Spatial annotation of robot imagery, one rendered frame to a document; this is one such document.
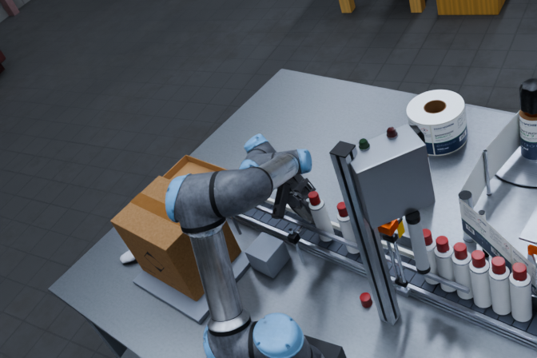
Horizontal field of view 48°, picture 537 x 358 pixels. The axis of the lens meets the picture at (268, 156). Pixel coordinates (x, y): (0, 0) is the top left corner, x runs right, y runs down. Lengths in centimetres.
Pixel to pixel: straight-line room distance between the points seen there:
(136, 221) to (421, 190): 100
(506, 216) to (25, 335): 266
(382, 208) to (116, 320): 113
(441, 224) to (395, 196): 59
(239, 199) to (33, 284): 266
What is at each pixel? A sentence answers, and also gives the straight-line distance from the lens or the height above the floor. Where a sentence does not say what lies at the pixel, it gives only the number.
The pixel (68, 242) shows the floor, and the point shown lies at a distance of 406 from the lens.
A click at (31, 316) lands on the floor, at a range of 379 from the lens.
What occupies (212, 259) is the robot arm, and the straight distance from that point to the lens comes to 154.
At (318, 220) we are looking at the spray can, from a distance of 196.
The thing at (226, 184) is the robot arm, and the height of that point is 148.
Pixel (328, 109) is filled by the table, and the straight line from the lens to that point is 267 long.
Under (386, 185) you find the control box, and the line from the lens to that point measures 141.
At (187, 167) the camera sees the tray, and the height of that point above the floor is 83.
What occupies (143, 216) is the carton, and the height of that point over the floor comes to 112.
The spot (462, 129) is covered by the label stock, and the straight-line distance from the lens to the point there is 223.
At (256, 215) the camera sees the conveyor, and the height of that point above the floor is 88.
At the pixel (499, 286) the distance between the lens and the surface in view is 169.
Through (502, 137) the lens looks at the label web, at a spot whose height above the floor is 104.
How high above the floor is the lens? 238
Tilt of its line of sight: 38 degrees down
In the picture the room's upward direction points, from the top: 21 degrees counter-clockwise
